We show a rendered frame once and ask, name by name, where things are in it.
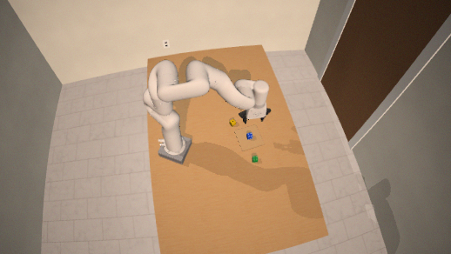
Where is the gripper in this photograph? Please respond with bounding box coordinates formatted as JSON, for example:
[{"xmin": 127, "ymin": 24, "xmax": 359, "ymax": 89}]
[{"xmin": 239, "ymin": 104, "xmax": 271, "ymax": 124}]

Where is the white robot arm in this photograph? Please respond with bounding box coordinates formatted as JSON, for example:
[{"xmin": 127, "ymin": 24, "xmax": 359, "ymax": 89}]
[{"xmin": 143, "ymin": 60, "xmax": 269, "ymax": 156}]

